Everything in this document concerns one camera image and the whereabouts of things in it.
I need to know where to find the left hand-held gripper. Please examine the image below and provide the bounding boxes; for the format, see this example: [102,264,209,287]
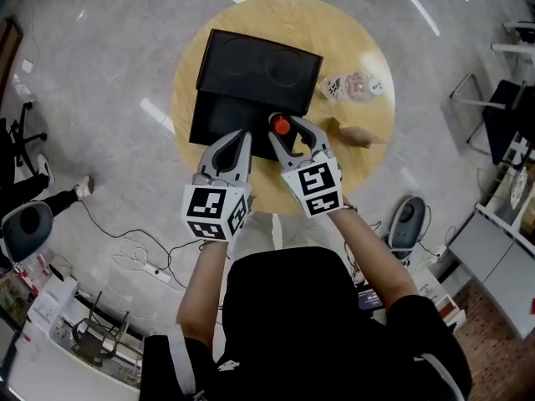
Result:
[180,129,253,242]

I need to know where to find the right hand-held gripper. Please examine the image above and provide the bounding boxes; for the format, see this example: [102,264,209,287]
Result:
[267,116,344,220]

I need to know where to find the small red-capped bottle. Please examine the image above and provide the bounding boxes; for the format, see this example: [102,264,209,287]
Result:
[268,113,292,137]

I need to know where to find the black box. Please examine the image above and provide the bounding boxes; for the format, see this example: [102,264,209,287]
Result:
[188,28,324,162]

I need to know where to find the person's left forearm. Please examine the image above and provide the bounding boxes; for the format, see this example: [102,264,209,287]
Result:
[175,239,232,353]

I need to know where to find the person's right forearm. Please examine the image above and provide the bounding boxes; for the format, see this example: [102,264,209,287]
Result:
[329,206,420,313]

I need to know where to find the person's light trousers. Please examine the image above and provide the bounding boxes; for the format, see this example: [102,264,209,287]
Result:
[230,211,350,262]

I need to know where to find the clear plastic water bottle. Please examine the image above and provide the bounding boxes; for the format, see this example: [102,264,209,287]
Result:
[321,71,385,102]

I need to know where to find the round wooden table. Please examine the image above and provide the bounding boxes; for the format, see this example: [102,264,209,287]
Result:
[170,0,396,216]

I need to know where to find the grey seat-shaped device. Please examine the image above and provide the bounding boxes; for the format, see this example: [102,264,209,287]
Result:
[387,196,428,261]
[0,201,54,263]

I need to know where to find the white power strip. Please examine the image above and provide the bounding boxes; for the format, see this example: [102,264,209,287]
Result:
[141,262,172,284]

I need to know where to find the black phone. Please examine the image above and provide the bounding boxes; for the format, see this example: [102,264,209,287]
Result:
[357,288,386,312]

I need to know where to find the person's black shirt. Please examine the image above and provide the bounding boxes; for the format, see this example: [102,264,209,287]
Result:
[140,246,473,401]

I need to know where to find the black folding chair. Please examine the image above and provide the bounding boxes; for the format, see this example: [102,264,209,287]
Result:
[449,73,535,167]

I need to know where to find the grey cabinet desk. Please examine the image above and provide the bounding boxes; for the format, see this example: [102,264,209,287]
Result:
[447,202,535,342]

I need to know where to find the black office chair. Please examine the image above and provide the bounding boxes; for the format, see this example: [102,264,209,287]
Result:
[0,101,48,175]

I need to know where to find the black metal stool chair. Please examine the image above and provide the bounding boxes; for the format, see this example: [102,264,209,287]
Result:
[70,292,131,368]

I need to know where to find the group of red-labelled bottles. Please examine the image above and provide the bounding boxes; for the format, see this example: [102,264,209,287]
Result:
[14,252,50,292]

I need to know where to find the white metal-framed table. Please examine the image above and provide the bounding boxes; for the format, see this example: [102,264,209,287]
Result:
[491,21,535,64]

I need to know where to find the black floor cable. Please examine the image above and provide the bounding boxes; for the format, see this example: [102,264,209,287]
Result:
[79,200,204,290]

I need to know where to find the white cable coil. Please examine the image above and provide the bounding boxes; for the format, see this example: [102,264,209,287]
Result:
[111,236,148,272]

